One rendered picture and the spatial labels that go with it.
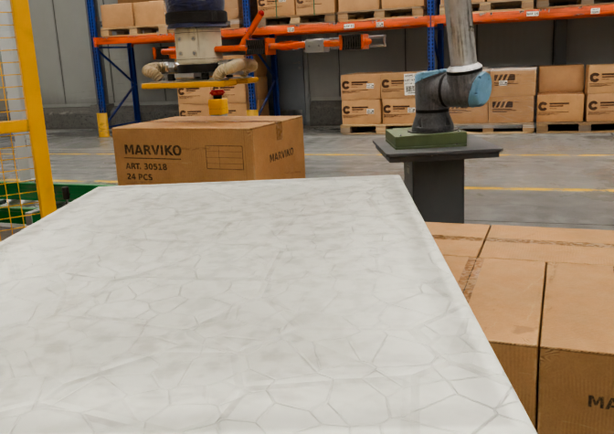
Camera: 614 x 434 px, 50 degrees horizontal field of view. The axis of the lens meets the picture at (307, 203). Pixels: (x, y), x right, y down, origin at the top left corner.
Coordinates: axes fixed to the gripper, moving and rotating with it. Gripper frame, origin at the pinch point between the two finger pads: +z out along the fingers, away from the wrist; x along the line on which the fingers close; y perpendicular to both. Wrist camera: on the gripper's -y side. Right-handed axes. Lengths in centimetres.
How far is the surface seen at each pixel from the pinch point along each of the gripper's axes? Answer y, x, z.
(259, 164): 28, 21, 54
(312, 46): 13.0, 3.9, 15.3
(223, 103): 76, -46, 38
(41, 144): 97, 46, 44
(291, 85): 364, -819, 66
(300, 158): 26, -12, 57
